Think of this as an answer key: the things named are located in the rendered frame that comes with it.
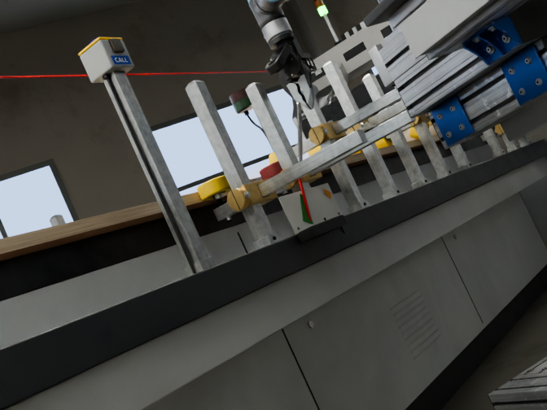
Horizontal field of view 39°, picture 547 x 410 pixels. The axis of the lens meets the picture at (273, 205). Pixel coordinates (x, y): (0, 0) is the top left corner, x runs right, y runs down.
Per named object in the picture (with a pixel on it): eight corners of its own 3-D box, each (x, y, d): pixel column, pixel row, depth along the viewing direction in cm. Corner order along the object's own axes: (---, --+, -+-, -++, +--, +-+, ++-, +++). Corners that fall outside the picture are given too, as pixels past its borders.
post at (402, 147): (434, 197, 263) (373, 71, 267) (431, 198, 260) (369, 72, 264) (425, 201, 265) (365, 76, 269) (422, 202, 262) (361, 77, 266)
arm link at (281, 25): (277, 16, 204) (254, 32, 209) (284, 32, 204) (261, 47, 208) (291, 18, 210) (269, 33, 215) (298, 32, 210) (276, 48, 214)
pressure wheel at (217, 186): (242, 219, 193) (222, 177, 194) (247, 213, 185) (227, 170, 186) (212, 231, 191) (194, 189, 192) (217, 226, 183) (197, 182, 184)
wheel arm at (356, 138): (370, 144, 168) (361, 127, 168) (364, 146, 165) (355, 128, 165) (227, 222, 191) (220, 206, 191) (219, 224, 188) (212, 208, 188)
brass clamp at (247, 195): (280, 195, 185) (271, 176, 186) (250, 204, 174) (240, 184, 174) (261, 206, 189) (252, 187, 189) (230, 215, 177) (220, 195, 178)
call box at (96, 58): (137, 69, 162) (121, 37, 162) (113, 70, 156) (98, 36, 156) (115, 85, 165) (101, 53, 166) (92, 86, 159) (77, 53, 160)
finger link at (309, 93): (328, 102, 208) (314, 72, 209) (318, 103, 203) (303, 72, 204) (319, 107, 210) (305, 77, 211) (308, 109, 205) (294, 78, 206)
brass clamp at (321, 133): (348, 134, 229) (341, 119, 229) (328, 138, 217) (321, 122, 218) (332, 143, 232) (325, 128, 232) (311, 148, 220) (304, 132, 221)
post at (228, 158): (287, 262, 179) (203, 78, 183) (280, 265, 176) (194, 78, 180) (276, 268, 180) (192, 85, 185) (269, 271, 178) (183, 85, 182)
